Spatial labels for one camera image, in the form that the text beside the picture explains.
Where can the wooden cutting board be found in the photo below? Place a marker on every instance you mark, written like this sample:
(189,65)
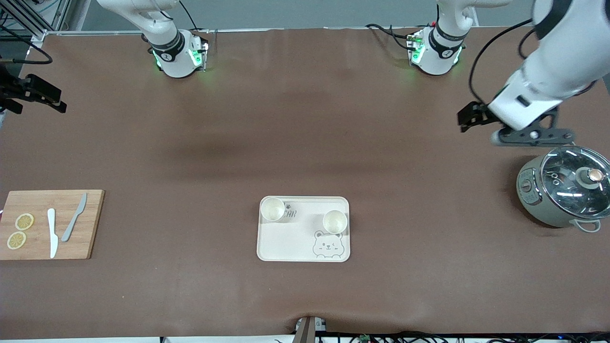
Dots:
(86,228)

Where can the glass pot lid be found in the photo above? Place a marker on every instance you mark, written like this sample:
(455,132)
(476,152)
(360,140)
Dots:
(567,186)

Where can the lemon slice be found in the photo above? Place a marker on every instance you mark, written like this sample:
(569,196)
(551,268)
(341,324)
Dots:
(24,221)
(16,240)

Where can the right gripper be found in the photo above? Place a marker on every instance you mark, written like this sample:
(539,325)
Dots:
(13,88)

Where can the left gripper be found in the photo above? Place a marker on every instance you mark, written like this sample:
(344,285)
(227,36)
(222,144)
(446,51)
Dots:
(479,113)

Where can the beige tray with bear print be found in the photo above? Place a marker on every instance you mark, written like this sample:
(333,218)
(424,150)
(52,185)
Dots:
(295,243)

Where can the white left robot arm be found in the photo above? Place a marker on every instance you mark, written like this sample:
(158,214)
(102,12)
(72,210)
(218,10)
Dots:
(567,57)

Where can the white plastic knife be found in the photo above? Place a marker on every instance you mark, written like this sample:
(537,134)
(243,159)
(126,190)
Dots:
(52,238)

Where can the grey electric cooking pot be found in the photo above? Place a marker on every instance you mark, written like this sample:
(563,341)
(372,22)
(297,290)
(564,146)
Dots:
(533,205)

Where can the aluminium frame profile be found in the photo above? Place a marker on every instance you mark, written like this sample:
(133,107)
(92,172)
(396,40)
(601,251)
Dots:
(38,34)

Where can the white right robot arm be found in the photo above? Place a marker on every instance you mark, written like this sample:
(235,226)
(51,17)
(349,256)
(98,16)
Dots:
(174,57)

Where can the white plastic cup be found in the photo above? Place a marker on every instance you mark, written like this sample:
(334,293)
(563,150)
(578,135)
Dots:
(272,209)
(335,221)

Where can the brown table mat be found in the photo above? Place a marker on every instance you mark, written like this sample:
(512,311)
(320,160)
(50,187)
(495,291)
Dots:
(305,119)

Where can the grey plastic knife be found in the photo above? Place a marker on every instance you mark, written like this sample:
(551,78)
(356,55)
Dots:
(71,224)

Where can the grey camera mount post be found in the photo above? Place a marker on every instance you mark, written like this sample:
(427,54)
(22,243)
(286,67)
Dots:
(307,331)

